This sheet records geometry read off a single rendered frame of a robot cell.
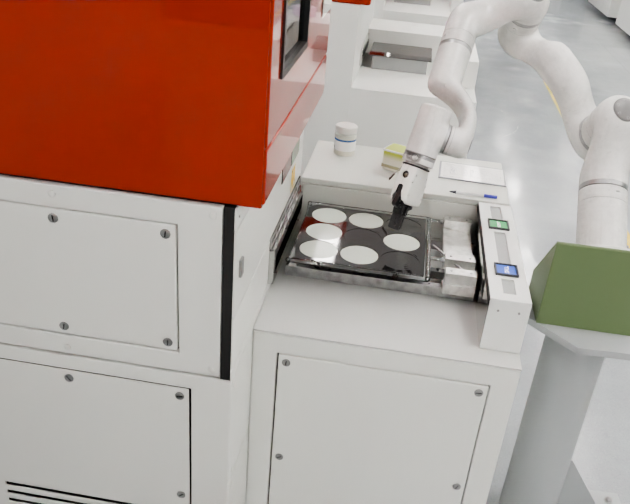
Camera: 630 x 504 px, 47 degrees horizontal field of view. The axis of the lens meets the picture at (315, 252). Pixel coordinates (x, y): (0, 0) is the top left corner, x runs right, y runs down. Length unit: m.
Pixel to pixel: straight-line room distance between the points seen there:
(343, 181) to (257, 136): 0.91
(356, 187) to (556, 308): 0.69
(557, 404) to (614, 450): 0.90
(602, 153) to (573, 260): 0.30
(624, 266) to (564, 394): 0.40
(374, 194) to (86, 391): 1.01
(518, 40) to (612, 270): 0.70
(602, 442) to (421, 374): 1.34
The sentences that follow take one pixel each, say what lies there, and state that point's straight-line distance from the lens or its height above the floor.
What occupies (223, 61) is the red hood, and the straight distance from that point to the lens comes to 1.27.
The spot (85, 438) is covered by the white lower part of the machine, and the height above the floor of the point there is 0.59.
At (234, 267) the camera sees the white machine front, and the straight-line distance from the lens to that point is 1.41.
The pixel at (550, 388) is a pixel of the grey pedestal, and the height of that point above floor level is 0.62.
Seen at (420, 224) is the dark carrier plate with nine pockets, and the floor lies 0.90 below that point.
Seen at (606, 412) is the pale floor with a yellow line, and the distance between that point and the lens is 3.11.
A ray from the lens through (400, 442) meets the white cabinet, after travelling 1.87.
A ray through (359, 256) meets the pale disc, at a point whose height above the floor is 0.90.
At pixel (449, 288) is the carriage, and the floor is 0.87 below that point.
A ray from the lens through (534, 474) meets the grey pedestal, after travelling 2.23.
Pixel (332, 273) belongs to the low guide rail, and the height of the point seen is 0.84.
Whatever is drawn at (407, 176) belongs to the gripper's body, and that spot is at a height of 1.10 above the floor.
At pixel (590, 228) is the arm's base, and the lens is 1.91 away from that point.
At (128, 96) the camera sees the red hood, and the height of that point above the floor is 1.41.
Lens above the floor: 1.79
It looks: 28 degrees down
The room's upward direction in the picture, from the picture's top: 5 degrees clockwise
